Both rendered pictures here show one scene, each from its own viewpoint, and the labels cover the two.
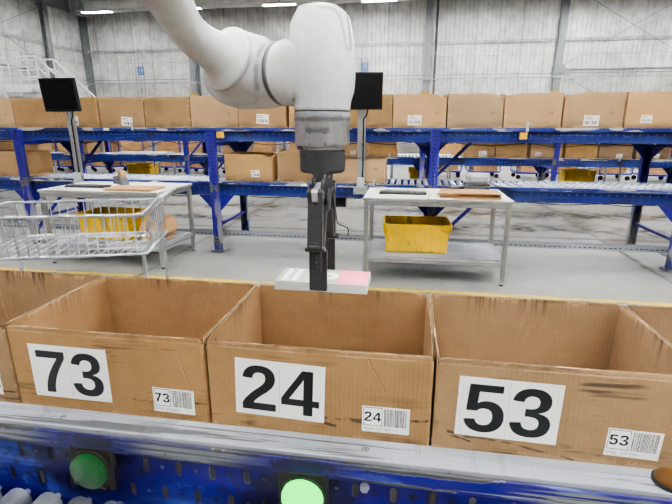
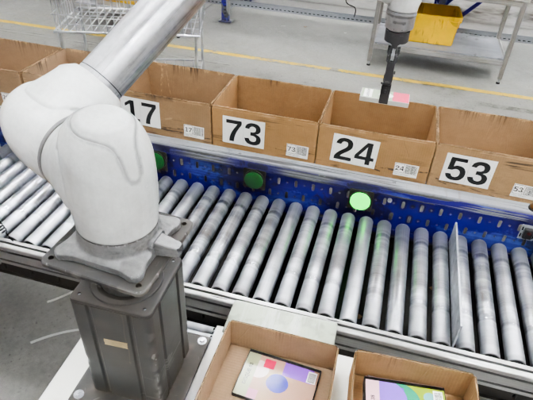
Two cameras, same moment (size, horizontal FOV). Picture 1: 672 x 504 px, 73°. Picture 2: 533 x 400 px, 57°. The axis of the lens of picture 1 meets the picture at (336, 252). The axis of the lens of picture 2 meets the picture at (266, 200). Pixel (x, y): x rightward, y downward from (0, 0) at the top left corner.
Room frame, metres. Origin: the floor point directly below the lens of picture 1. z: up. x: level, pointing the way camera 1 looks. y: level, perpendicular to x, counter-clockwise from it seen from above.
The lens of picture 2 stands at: (-0.81, 0.27, 1.84)
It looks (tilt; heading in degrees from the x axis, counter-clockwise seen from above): 37 degrees down; 5
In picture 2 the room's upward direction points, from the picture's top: 3 degrees clockwise
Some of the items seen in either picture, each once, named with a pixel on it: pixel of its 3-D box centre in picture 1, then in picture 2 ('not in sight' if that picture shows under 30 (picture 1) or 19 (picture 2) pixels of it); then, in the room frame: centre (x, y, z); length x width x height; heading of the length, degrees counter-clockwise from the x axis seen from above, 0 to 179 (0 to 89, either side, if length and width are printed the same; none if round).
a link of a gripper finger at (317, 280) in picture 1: (318, 270); (385, 93); (0.72, 0.03, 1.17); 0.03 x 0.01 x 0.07; 81
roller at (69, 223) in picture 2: not in sight; (89, 206); (0.52, 1.02, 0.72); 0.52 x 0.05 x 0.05; 171
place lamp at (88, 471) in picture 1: (87, 472); (253, 180); (0.67, 0.44, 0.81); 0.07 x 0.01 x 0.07; 81
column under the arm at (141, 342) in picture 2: not in sight; (136, 325); (-0.11, 0.61, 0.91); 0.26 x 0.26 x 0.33; 82
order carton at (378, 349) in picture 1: (330, 352); (377, 134); (0.83, 0.01, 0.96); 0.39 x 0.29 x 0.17; 81
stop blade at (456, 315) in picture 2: not in sight; (454, 278); (0.33, -0.23, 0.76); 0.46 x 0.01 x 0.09; 171
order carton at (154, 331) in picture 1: (149, 339); (273, 117); (0.89, 0.40, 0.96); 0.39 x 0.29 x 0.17; 81
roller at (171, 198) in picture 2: not in sight; (155, 221); (0.48, 0.76, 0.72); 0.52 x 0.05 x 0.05; 171
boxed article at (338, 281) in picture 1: (323, 280); (384, 97); (0.76, 0.02, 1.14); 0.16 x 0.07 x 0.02; 81
